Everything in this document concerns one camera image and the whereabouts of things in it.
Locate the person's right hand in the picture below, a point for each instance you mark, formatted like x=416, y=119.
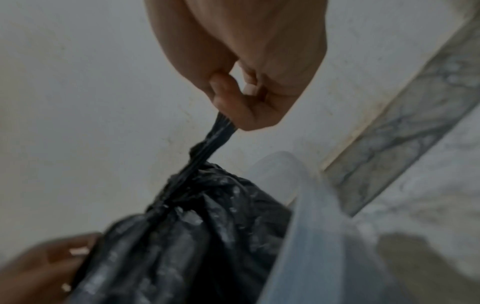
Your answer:
x=243, y=38

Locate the person's left hand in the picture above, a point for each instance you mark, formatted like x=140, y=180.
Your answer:
x=33, y=267

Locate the black plastic garbage bag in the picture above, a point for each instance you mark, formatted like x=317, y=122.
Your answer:
x=195, y=231

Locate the grey marble skirting strip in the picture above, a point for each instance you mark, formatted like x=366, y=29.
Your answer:
x=405, y=118

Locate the translucent white plastic bin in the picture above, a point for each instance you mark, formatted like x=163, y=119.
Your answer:
x=318, y=237

